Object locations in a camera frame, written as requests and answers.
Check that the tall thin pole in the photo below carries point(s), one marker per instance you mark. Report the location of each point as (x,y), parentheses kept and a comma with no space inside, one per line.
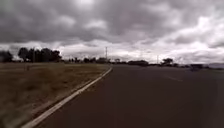
(106,53)

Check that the distant row of trees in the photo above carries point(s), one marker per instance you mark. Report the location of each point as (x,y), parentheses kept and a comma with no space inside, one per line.
(133,62)

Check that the dark asphalt road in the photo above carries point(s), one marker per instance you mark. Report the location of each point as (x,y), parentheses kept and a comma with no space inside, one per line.
(143,100)

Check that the lone distant tree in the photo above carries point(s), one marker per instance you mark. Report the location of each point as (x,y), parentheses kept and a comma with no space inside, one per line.
(167,61)

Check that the white painted edge line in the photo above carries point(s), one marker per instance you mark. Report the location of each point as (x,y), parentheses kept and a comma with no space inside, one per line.
(63,103)

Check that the white dashed centre line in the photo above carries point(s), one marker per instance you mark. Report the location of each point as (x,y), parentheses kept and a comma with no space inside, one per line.
(174,79)

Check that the dark clump of trees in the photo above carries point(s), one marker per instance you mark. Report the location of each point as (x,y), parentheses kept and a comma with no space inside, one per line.
(40,55)

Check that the dry grass verge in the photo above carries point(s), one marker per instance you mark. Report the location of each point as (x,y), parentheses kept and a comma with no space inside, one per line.
(33,86)

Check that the dark bush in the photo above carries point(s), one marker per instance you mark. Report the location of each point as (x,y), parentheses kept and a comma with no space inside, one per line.
(5,56)

